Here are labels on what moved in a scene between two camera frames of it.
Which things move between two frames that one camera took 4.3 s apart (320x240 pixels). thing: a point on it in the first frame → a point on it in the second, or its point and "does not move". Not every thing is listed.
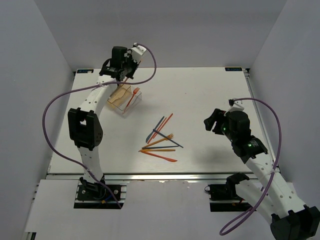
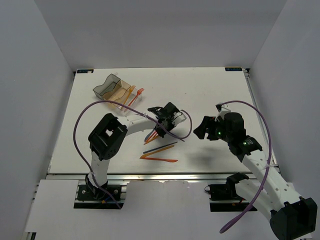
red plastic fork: (134, 92) → (139, 92)
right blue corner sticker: (233, 69) does not move
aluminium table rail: (154, 177) does not move
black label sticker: (85, 71) does not move
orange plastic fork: (170, 136) → (130, 91)
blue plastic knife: (153, 130) does not move
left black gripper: (135, 65) → (160, 133)
